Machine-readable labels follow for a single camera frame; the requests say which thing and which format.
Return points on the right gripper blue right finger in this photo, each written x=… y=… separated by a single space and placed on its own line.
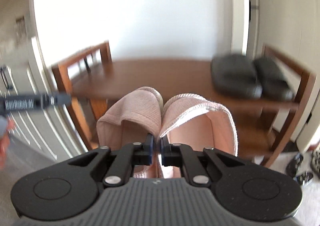
x=182 y=156

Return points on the dark green slide sandal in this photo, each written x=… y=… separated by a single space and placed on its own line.
x=235 y=75

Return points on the brown wooden shoe rack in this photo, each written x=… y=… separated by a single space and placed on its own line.
x=264 y=127

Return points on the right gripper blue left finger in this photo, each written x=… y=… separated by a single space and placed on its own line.
x=124 y=161

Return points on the black sandals in background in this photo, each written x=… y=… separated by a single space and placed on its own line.
x=299 y=172

